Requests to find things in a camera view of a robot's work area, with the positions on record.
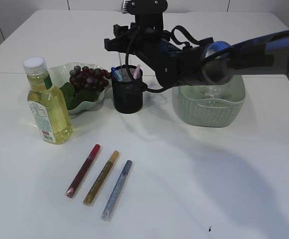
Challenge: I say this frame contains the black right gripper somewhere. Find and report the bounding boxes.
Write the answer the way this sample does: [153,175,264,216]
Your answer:
[104,26,180,87]

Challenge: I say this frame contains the pink purple scissors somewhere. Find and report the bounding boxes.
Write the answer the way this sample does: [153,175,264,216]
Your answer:
[133,65,141,79]

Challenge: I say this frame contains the blue scissors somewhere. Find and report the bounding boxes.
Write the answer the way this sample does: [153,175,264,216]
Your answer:
[111,67,124,82]

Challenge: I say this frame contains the clear plastic sheet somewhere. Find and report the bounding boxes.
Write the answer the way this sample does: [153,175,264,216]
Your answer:
[201,85,225,107]

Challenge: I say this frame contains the red artificial grape bunch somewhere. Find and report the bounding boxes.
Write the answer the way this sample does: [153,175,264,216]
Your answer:
[59,65,112,111]

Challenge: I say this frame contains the yellow tea bottle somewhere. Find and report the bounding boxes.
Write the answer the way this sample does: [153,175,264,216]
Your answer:
[23,57,73,144]

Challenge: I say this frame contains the gold glitter glue pen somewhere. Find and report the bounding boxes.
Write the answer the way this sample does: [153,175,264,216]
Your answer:
[83,151,120,206]

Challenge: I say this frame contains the silver glitter glue pen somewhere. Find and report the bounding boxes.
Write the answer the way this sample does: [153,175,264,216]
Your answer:
[101,160,132,221]

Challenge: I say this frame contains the red glitter glue pen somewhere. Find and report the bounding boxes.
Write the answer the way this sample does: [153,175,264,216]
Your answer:
[65,144,100,198]

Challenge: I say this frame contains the clear plastic ruler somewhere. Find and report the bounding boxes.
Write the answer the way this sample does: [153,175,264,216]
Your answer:
[118,52,125,67]

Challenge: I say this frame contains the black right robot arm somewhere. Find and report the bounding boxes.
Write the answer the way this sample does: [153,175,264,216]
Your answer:
[104,27,289,91]

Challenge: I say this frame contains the black mesh pen holder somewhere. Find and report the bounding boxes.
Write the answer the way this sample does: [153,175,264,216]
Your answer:
[111,65,143,114]

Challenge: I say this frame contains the pale green plastic basket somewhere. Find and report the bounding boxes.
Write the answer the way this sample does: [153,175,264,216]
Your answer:
[172,76,245,127]

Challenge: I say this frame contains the pale green wavy plate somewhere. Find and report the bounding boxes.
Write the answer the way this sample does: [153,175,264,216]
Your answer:
[48,62,111,115]

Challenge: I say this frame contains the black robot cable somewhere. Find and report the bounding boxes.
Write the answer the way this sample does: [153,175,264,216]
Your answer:
[125,24,214,94]

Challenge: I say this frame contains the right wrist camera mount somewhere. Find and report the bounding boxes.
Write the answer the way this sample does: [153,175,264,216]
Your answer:
[122,0,168,31]

